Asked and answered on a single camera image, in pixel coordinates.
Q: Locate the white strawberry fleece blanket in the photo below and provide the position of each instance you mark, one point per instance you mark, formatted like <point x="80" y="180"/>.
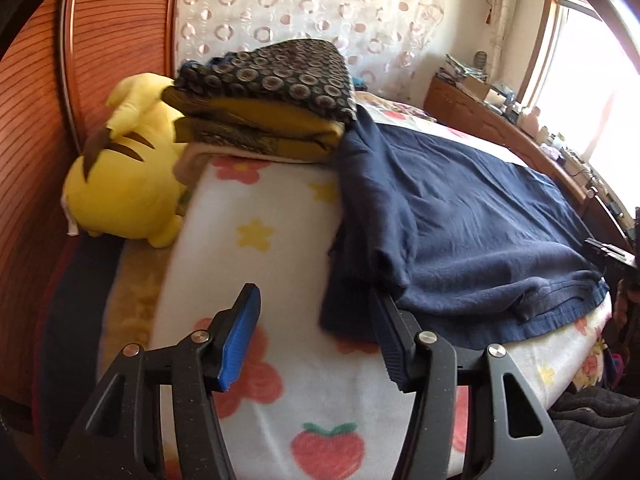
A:
<point x="307" y="405"/>

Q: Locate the stack of papers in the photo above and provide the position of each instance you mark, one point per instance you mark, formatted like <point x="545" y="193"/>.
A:
<point x="458" y="70"/>

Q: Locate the sheer circle pattern curtain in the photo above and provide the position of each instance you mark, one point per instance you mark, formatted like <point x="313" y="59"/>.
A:
<point x="383" y="41"/>

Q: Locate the floral bed blanket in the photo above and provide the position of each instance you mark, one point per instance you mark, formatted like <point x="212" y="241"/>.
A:
<point x="571" y="355"/>

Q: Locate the person's right hand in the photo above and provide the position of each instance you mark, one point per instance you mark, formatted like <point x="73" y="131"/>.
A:
<point x="626" y="295"/>

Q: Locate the cardboard box on sideboard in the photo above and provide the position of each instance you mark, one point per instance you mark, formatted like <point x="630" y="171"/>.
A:
<point x="481" y="91"/>

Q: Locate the window with wooden frame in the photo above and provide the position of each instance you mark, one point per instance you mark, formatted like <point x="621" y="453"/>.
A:
<point x="587" y="91"/>

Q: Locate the beige window drape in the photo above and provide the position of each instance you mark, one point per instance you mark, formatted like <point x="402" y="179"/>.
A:
<point x="501" y="16"/>

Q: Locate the yellow plush toy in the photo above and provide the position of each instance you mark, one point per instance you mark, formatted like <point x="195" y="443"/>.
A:
<point x="123" y="183"/>

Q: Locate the long wooden sideboard cabinet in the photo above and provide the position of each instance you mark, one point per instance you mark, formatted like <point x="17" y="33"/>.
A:
<point x="450" y="106"/>

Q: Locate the navy printed t-shirt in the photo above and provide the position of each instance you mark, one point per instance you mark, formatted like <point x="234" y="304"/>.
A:
<point x="479" y="250"/>

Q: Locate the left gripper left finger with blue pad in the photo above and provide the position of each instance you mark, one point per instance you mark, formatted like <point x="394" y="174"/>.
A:
<point x="118" y="434"/>

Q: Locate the pink white bottle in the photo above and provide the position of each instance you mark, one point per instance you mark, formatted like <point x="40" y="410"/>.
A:
<point x="529" y="121"/>

